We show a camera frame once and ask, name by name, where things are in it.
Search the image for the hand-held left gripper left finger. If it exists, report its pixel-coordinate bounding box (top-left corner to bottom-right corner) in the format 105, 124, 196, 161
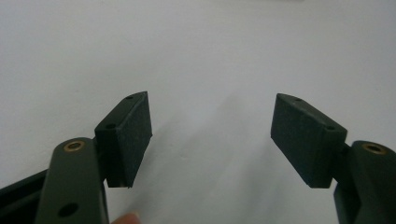
94, 91, 153, 189

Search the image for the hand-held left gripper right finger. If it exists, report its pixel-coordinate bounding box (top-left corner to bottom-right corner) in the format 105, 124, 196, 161
270, 92, 348, 189

